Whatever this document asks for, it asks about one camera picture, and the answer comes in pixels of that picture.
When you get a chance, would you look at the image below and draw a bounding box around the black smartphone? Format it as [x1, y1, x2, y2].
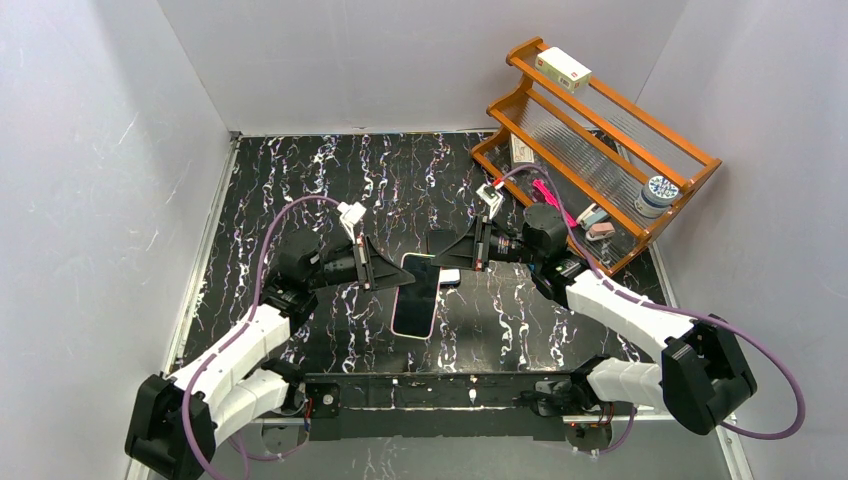
[392, 255, 440, 338]

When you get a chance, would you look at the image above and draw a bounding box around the beige phone case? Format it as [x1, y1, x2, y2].
[389, 252, 443, 341]

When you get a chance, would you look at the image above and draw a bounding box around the black phone case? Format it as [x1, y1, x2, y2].
[438, 268, 461, 288]

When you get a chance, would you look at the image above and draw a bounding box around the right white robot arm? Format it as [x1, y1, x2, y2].
[433, 204, 758, 435]

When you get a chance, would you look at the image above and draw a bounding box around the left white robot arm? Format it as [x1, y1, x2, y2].
[124, 229, 415, 479]

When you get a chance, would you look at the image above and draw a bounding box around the pink comb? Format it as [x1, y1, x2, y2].
[531, 179, 561, 209]

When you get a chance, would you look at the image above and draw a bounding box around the orange wooden shelf rack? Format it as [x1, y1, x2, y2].
[471, 37, 722, 275]

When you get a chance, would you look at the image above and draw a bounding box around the small white red box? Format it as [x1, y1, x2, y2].
[509, 134, 535, 169]

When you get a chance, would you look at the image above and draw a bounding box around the white box on shelf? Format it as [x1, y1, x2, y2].
[534, 47, 592, 93]

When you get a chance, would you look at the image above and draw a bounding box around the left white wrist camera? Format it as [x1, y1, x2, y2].
[336, 202, 367, 242]

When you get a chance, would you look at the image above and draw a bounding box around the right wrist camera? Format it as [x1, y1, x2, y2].
[476, 182, 504, 219]

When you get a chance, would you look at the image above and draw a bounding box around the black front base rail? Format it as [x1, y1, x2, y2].
[305, 372, 585, 441]

